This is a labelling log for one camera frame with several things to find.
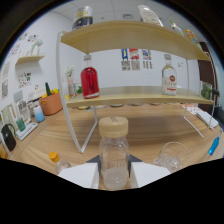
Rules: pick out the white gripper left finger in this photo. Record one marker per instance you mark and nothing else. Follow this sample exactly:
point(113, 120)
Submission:
point(80, 175)

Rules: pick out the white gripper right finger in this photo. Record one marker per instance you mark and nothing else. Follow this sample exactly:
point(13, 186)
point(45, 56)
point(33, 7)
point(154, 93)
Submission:
point(148, 173)

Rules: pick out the blue liquid bottle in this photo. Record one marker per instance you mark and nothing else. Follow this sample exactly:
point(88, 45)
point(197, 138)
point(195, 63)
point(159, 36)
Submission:
point(214, 146)

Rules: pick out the large white milk bottle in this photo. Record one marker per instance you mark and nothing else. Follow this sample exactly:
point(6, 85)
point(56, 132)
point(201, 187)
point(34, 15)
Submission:
point(150, 16)

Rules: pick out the green cup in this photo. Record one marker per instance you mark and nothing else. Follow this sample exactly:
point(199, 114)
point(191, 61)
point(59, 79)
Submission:
point(20, 125)

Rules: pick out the clear glass with ice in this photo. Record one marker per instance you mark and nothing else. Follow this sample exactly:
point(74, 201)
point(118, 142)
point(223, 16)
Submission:
point(171, 160)

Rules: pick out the white tray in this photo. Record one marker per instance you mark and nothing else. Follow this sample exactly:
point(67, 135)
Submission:
point(28, 130)

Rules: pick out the pale blue white humidifier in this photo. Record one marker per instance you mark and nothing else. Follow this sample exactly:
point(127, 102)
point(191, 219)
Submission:
point(38, 115)

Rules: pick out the orange storage basket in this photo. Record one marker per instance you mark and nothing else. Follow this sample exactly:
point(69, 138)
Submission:
point(50, 105)

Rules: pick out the black kettle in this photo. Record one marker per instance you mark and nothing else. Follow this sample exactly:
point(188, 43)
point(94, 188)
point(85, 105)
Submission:
point(9, 138)

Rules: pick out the white vase with flowers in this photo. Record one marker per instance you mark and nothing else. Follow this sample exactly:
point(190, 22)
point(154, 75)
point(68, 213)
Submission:
point(71, 85)

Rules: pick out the red liquid glass bottle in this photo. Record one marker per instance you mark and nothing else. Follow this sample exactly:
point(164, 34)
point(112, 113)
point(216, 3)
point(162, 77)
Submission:
point(90, 83)

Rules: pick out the clear bottle red label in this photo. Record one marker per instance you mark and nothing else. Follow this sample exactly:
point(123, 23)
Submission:
point(169, 81)

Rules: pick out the dark muddler wooden end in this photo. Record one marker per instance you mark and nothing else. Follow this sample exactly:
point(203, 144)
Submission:
point(216, 92)

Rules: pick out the brown door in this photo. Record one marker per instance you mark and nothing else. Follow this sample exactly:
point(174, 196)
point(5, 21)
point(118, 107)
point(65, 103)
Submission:
point(205, 71)

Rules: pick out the white figurine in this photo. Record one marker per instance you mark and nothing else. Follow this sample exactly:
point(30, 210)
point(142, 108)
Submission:
point(36, 48)

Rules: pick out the two-tier wooden shelf rack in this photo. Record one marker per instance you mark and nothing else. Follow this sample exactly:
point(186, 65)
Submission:
point(133, 36)

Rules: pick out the yellow red snack bag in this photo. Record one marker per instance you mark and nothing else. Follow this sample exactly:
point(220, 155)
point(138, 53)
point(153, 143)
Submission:
point(193, 38)

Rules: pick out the clear bottle green cap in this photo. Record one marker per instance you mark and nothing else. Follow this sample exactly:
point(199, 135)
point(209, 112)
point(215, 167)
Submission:
point(176, 29)

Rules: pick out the black yellow pouch bag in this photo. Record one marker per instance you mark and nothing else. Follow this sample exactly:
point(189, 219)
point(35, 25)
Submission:
point(82, 18)

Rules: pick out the wall photo collage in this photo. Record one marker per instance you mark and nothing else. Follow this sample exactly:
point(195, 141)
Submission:
point(24, 80)

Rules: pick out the multicoloured wall poster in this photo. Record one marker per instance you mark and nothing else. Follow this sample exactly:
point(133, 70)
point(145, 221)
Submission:
point(147, 59)

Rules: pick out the red topped wall poster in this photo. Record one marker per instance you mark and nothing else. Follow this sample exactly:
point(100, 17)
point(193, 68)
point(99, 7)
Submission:
point(134, 59)

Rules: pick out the blue topped wall poster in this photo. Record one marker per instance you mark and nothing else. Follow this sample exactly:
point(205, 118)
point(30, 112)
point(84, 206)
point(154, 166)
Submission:
point(125, 60)

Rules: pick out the wooden wall shelf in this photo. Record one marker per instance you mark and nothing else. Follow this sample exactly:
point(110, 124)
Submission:
point(30, 59)

